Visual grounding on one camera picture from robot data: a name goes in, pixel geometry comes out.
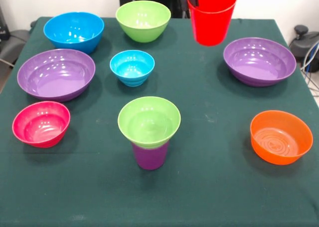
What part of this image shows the purple cup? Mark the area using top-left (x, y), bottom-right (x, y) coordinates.
top-left (131, 141), bottom-right (170, 171)

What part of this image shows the large blue bowl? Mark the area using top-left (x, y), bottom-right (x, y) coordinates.
top-left (43, 11), bottom-right (105, 55)

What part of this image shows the small green bowl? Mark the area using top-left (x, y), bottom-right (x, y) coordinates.
top-left (117, 96), bottom-right (182, 149)

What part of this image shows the small blue bowl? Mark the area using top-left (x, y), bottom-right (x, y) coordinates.
top-left (109, 49), bottom-right (156, 87)

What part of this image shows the large green bowl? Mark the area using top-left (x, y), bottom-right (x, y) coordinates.
top-left (115, 0), bottom-right (172, 43)

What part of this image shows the pink bowl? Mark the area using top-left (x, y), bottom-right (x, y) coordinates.
top-left (11, 101), bottom-right (71, 148)

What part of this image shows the grey cable bundle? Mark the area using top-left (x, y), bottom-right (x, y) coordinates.
top-left (300, 41), bottom-right (319, 98)

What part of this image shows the wide purple bowl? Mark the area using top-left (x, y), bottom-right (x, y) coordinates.
top-left (223, 37), bottom-right (297, 87)
top-left (16, 48), bottom-right (96, 103)

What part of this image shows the dark green tablecloth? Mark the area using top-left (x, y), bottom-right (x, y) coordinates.
top-left (0, 16), bottom-right (319, 227)

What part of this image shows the black office chair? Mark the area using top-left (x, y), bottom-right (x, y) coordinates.
top-left (0, 29), bottom-right (32, 63)

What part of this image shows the black grey machine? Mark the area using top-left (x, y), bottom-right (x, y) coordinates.
top-left (289, 24), bottom-right (319, 63)

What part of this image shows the orange bowl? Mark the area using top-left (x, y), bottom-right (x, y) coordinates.
top-left (250, 110), bottom-right (314, 166)

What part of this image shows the white cable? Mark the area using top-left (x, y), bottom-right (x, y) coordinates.
top-left (0, 58), bottom-right (15, 68)

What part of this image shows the red cup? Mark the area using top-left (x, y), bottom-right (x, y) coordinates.
top-left (186, 0), bottom-right (238, 47)

